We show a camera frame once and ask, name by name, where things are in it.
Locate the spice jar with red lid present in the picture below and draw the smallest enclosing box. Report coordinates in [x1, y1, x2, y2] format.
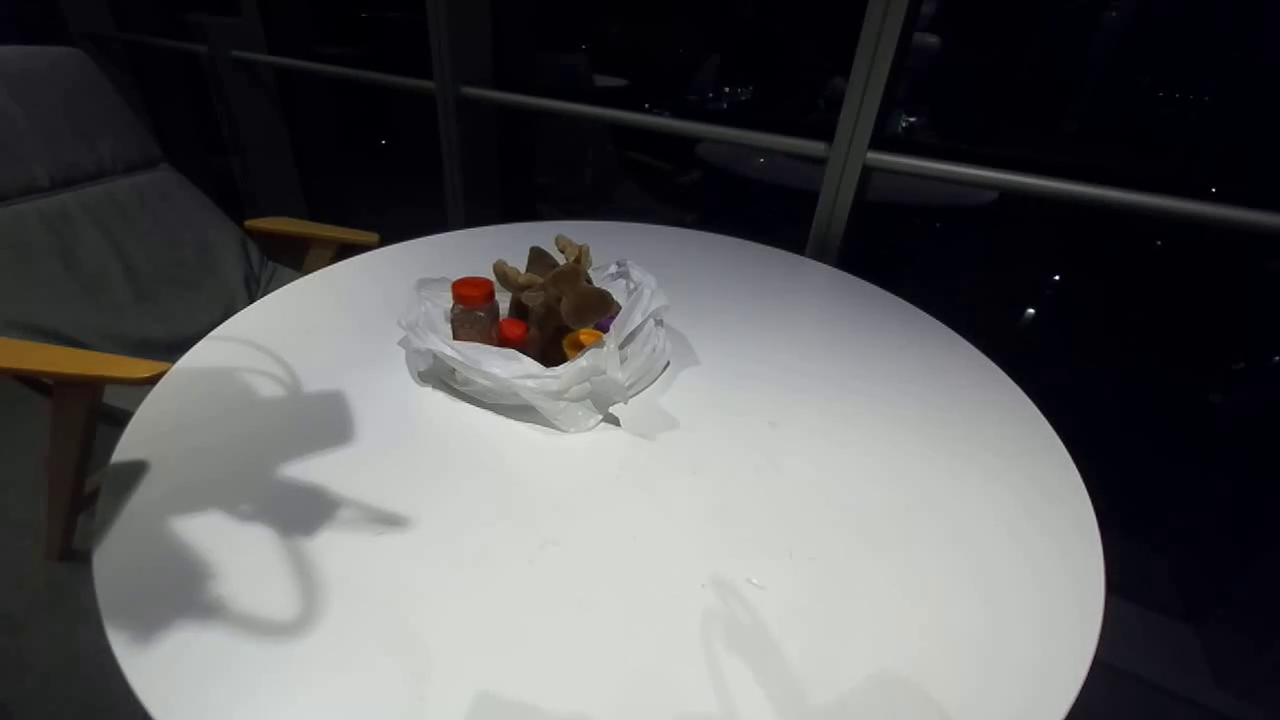
[451, 274, 500, 343]

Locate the grey window post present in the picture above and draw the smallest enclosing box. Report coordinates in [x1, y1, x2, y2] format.
[803, 0, 907, 259]

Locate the grey armchair with wooden arms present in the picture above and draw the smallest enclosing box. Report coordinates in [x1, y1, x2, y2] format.
[0, 42, 382, 561]

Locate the red play dough tub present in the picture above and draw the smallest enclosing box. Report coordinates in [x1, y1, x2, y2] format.
[495, 316, 531, 352]

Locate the yellow play dough tub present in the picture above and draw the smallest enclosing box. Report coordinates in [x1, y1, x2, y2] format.
[560, 327, 609, 358]

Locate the metal window railing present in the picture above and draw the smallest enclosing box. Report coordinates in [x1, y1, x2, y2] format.
[120, 31, 1280, 231]

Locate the white plastic bag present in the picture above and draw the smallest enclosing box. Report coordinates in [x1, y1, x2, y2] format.
[402, 259, 673, 431]

